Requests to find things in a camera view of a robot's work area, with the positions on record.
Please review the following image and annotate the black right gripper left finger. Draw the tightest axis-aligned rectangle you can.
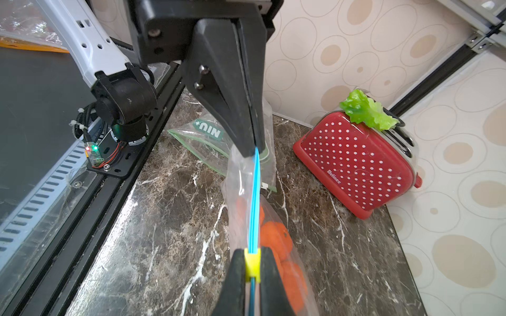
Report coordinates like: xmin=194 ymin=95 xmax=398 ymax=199
xmin=211 ymin=249 xmax=246 ymax=316

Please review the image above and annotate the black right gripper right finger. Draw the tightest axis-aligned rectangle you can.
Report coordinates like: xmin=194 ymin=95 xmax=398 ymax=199
xmin=260 ymin=247 xmax=296 ymax=316

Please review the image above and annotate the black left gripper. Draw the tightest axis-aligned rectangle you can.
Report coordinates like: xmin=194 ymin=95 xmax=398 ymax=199
xmin=125 ymin=1 xmax=284 ymax=157

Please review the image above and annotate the blue-seal zip-top bag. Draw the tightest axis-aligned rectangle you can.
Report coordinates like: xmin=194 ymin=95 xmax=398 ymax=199
xmin=222 ymin=147 xmax=319 ymax=315

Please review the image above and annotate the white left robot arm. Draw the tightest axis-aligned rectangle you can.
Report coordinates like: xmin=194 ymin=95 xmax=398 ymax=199
xmin=38 ymin=1 xmax=283 ymax=157

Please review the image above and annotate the yellow-seal plastic bag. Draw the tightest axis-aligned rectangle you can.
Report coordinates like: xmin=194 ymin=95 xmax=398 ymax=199
xmin=1 ymin=1 xmax=68 ymax=53

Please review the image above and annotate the green plastic lettuce leaf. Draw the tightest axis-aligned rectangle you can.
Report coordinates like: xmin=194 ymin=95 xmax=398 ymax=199
xmin=339 ymin=90 xmax=400 ymax=132

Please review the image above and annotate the red polka-dot toaster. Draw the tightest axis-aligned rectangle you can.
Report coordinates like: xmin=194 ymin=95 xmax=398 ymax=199
xmin=293 ymin=107 xmax=422 ymax=220

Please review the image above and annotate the aluminium left side bar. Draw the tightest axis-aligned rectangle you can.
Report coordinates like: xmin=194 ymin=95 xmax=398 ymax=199
xmin=438 ymin=0 xmax=505 ymax=53

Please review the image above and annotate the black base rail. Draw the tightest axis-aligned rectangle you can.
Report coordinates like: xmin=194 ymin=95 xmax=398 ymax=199
xmin=1 ymin=48 xmax=182 ymax=315

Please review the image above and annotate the black left corner post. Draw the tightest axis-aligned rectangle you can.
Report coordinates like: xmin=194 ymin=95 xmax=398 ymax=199
xmin=390 ymin=46 xmax=478 ymax=117

